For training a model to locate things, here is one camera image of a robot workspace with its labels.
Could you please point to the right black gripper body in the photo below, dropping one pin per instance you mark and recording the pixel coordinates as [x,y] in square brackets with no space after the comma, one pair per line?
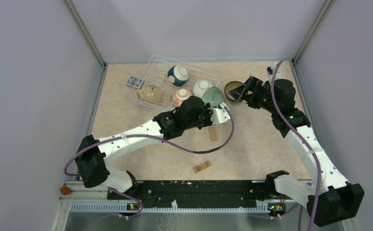
[262,99]

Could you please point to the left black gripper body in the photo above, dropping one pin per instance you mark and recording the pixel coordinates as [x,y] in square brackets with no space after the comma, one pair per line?
[204,119]

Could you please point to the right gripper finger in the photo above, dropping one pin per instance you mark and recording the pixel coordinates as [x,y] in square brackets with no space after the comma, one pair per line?
[252,83]
[237,93]

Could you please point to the dark blue bowl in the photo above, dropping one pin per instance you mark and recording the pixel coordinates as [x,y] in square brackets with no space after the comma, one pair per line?
[232,82]

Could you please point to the celadon green bowl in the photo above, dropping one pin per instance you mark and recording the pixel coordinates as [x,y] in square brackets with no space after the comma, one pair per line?
[213,96]

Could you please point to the blue bowl white dots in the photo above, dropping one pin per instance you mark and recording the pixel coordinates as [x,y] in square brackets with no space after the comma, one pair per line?
[178,75]

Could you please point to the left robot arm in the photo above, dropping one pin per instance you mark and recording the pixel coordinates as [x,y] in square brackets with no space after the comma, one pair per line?
[95,155]

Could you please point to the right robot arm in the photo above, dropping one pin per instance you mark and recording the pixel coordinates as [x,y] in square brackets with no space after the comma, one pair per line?
[331,198]

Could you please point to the white bowl orange pattern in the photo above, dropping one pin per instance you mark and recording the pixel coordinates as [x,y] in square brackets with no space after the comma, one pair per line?
[181,95]

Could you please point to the light wooden block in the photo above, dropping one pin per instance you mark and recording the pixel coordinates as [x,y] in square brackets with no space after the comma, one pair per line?
[213,134]

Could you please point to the plain white bowl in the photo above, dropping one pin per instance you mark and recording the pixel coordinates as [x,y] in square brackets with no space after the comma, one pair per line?
[201,87]

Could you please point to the beige ceramic mug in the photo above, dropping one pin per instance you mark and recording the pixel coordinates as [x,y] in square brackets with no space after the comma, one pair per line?
[150,94]

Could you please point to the tan wooden arch block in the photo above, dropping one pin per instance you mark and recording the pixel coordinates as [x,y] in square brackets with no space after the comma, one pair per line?
[202,166]

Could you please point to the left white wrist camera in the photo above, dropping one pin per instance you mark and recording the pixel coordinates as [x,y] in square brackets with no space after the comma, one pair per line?
[219,116]

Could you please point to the white wire dish rack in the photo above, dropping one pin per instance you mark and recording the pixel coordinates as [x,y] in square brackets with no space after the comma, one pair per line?
[155,74]

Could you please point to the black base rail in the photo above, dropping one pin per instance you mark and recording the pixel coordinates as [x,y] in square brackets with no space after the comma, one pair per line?
[202,193]

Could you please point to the orange block on frame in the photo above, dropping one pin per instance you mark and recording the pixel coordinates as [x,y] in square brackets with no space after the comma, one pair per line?
[65,190]

